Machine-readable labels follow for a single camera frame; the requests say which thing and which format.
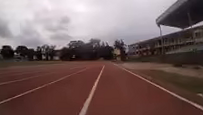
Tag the row of trees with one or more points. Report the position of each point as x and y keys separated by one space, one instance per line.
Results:
x=82 y=51

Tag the grass field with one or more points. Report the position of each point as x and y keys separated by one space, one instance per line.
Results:
x=19 y=63

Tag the grandstand roof on posts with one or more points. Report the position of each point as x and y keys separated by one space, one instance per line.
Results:
x=187 y=10

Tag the dark low wall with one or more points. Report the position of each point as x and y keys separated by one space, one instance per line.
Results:
x=189 y=58

